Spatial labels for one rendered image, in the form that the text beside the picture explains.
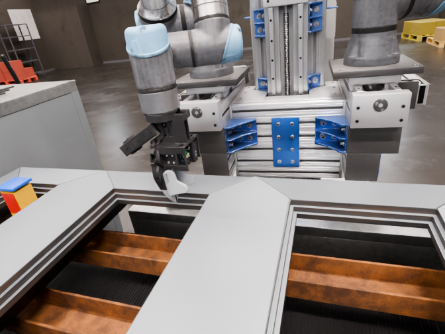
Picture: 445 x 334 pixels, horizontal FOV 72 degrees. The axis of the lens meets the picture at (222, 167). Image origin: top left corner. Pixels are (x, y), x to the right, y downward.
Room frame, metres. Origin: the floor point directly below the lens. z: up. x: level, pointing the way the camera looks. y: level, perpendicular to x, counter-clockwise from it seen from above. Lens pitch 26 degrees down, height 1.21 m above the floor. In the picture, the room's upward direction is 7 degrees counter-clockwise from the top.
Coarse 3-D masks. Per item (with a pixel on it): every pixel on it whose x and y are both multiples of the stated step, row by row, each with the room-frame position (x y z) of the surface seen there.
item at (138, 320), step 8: (136, 320) 0.29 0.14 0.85; (144, 320) 0.29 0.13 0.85; (152, 320) 0.29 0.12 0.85; (136, 328) 0.28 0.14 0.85; (144, 328) 0.28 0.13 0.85; (152, 328) 0.27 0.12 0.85; (160, 328) 0.27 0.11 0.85; (168, 328) 0.27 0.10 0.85; (176, 328) 0.27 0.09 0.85; (184, 328) 0.27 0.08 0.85; (192, 328) 0.27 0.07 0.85
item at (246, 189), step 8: (240, 184) 0.62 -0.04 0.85; (248, 184) 0.62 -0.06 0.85; (256, 184) 0.61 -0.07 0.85; (264, 184) 0.61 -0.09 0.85; (216, 192) 0.60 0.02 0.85; (224, 192) 0.60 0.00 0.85; (232, 192) 0.59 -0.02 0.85; (240, 192) 0.59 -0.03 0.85; (248, 192) 0.58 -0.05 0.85; (256, 192) 0.58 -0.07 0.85; (264, 192) 0.58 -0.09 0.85; (272, 192) 0.57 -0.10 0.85; (280, 192) 0.57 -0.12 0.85
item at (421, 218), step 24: (0, 192) 0.76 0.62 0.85; (120, 192) 0.68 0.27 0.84; (144, 192) 0.66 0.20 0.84; (96, 216) 0.60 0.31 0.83; (288, 216) 0.50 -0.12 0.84; (312, 216) 0.51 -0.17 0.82; (336, 216) 0.49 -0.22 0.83; (360, 216) 0.48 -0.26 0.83; (384, 216) 0.47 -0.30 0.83; (408, 216) 0.45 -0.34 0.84; (432, 216) 0.44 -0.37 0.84; (72, 240) 0.53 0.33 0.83; (288, 240) 0.43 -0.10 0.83; (432, 240) 0.40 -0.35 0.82; (48, 264) 0.46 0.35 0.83; (288, 264) 0.38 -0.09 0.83; (0, 288) 0.39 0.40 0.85; (24, 288) 0.41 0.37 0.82; (0, 312) 0.36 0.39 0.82
